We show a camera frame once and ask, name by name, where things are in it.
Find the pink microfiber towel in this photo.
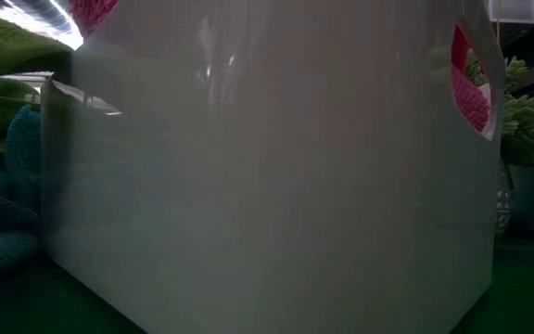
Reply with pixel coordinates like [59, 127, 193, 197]
[67, 0, 120, 38]
[450, 25, 493, 134]

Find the blue microfiber towel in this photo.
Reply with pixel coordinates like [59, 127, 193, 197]
[0, 105, 44, 284]

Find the green microfiber towel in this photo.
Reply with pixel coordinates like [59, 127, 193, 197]
[0, 11, 74, 145]

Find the white plastic bin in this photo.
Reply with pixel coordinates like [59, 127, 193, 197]
[39, 0, 507, 334]

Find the pale green succulent plant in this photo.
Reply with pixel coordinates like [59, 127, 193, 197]
[464, 48, 534, 236]

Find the white paper sign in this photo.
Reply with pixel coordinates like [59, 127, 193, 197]
[488, 0, 534, 24]

